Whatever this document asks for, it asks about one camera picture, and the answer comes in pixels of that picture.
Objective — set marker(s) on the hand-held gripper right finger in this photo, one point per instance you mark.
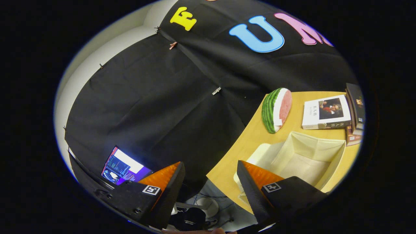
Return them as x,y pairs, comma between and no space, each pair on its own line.
253,198

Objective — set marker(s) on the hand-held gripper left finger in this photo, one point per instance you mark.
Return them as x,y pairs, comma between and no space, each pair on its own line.
167,201

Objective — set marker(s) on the beige fabric storage box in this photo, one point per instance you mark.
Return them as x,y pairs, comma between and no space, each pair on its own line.
312,146

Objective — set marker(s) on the black bag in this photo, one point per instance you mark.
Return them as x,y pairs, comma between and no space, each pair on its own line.
190,219

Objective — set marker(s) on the white round object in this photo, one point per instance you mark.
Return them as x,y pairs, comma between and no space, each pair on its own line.
209,206

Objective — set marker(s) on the watermelon slice toy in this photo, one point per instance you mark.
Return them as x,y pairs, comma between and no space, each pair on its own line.
271,112

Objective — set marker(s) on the white portrait cover book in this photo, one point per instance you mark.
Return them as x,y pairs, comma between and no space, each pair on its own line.
313,113

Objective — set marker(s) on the silver clip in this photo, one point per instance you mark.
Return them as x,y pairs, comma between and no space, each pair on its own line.
216,90

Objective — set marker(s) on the reddish brown book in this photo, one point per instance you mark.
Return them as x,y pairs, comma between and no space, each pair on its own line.
352,139

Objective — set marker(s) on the dark brown book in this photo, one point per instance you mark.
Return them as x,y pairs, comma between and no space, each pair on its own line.
358,130

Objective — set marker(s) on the black hardcover book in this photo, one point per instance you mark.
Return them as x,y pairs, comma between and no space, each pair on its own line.
356,104

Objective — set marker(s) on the copper clip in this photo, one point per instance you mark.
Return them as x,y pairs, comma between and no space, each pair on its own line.
173,45

